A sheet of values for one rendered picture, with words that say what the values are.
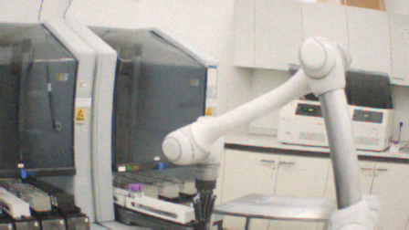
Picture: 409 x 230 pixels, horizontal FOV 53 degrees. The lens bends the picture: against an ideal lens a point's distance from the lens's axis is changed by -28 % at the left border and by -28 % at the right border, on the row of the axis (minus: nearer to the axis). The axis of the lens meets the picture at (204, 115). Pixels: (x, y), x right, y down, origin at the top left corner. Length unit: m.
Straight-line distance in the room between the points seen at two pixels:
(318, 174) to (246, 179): 0.70
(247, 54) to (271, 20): 0.43
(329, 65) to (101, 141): 0.99
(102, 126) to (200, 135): 0.48
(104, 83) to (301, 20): 2.83
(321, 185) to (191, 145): 2.58
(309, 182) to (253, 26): 1.53
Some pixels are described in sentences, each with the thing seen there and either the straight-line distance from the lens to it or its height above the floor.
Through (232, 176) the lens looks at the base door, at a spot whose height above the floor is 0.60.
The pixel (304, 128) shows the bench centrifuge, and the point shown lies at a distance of 4.24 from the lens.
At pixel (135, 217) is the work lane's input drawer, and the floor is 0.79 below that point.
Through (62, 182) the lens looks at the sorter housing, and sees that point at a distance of 2.03.
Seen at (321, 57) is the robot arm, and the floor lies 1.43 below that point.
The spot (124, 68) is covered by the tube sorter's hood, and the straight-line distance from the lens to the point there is 2.11.
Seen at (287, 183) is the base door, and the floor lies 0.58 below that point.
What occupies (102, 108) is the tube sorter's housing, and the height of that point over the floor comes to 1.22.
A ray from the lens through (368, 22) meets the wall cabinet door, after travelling 4.36.
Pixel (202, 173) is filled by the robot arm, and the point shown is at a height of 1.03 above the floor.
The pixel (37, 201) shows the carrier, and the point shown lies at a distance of 1.81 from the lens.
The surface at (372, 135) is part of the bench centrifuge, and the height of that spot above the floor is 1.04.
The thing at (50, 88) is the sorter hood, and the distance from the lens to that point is 1.81.
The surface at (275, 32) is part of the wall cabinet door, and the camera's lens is 4.70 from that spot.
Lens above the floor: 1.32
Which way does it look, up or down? 3 degrees down
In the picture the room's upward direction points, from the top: 3 degrees clockwise
